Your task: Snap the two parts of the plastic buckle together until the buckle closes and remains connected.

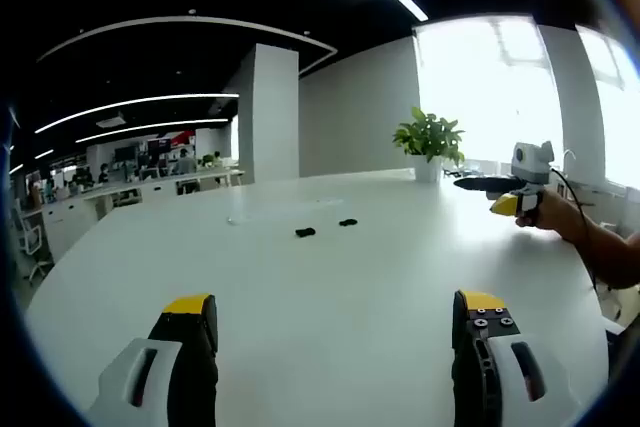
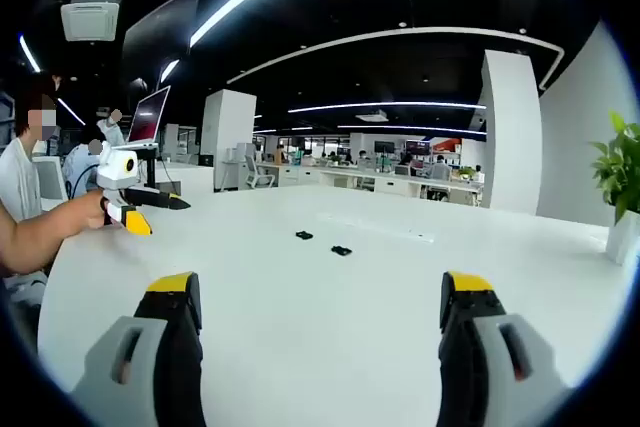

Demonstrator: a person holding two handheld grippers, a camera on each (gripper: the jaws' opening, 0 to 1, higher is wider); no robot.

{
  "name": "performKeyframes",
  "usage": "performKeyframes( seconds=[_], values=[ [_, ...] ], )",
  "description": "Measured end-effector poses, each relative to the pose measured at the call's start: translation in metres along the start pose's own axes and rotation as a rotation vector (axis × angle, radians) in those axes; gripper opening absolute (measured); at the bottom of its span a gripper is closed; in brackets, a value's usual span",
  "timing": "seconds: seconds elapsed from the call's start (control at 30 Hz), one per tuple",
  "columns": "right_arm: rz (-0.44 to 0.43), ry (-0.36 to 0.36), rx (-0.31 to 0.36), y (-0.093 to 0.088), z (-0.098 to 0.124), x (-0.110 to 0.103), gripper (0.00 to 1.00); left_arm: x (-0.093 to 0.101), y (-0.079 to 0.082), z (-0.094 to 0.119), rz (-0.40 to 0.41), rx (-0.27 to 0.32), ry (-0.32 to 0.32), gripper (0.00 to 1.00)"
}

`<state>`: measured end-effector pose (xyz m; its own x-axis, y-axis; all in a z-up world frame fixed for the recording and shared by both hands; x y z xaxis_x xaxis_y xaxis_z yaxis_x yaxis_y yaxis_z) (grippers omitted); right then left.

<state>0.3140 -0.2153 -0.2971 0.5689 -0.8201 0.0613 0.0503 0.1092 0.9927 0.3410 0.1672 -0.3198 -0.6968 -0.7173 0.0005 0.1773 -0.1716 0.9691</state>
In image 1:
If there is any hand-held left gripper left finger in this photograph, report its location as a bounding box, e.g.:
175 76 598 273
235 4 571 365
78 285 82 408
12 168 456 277
85 293 220 427

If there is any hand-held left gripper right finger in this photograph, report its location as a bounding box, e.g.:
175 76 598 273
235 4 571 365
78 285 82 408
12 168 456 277
450 289 572 427

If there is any person's right hand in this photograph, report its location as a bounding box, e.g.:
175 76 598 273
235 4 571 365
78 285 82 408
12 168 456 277
514 189 585 244

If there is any green plant in white pot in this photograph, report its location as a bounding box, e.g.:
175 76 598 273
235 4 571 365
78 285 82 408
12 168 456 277
391 106 467 184

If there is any white office chair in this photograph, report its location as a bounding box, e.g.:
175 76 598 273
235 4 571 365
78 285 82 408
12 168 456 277
13 206 53 284

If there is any long white office desk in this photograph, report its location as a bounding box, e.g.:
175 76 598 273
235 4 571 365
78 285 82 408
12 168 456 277
41 168 247 259

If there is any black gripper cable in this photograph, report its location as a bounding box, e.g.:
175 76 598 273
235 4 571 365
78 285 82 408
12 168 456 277
548 167 602 288

